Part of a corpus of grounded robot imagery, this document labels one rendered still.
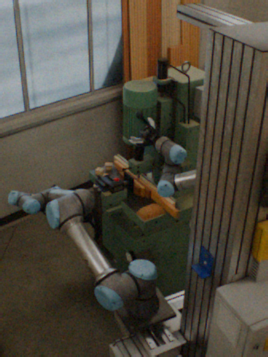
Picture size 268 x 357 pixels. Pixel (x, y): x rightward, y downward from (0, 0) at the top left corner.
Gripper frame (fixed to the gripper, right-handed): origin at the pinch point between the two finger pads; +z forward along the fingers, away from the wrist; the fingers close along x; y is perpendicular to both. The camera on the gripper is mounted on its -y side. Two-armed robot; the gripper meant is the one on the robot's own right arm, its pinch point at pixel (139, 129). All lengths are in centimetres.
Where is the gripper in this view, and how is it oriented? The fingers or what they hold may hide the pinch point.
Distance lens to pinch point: 238.4
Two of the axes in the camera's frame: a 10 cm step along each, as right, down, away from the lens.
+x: -6.7, 7.4, -0.3
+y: -5.2, -4.9, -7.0
